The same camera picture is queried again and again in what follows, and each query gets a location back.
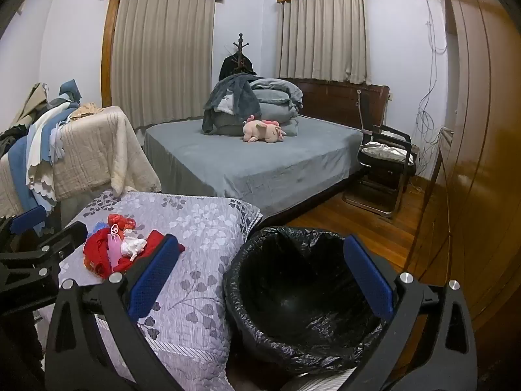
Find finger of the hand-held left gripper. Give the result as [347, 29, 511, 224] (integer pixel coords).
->
[24, 221, 89, 267]
[0, 206, 47, 239]

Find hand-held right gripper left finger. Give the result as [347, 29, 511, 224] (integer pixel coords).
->
[44, 234, 186, 391]

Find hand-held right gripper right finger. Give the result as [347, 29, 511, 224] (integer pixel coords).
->
[343, 235, 478, 391]

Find black trash bag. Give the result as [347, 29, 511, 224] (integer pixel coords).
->
[223, 226, 401, 375]

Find white crumpled paper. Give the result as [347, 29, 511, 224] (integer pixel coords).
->
[120, 234, 148, 262]

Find orange-red bubble sheet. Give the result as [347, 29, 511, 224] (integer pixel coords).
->
[82, 228, 186, 281]

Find blue white scalloped blanket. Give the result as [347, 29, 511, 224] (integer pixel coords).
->
[8, 100, 82, 216]

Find red plastic bag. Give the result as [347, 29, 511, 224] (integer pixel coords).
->
[106, 213, 137, 232]

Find dark cloth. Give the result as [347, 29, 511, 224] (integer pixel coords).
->
[0, 128, 30, 159]

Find beige quilt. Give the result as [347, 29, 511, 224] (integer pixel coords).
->
[0, 105, 162, 216]

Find tan cloth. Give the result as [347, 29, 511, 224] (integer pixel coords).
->
[11, 82, 53, 131]

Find white chair cushion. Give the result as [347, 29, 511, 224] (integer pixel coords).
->
[360, 142, 408, 163]

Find teal cloth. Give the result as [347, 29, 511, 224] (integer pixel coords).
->
[59, 80, 83, 102]

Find bed with grey sheet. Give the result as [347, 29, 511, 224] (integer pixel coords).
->
[142, 114, 365, 218]

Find wooden side table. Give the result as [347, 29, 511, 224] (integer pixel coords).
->
[423, 127, 455, 196]

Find brown wooden wardrobe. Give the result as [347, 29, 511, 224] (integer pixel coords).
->
[407, 0, 521, 335]

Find dark wooden headboard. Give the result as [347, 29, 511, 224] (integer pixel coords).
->
[281, 77, 390, 131]

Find pink plush toy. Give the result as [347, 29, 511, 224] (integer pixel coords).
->
[243, 116, 288, 144]

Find pile of grey clothes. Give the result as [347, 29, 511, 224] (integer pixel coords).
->
[202, 74, 259, 135]

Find folded grey duvet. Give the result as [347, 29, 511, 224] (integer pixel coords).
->
[248, 77, 304, 137]

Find wide beige curtain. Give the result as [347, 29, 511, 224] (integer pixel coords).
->
[111, 0, 216, 129]

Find black coat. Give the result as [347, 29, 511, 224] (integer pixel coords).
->
[219, 53, 258, 83]

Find wooden coat rack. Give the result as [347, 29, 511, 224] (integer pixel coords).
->
[232, 33, 251, 76]

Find metal frame chair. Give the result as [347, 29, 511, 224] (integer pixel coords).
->
[342, 124, 419, 218]

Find wooden window frame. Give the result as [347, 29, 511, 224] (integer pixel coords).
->
[102, 0, 120, 109]

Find hanging wall cables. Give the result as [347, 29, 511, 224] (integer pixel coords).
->
[411, 0, 448, 172]

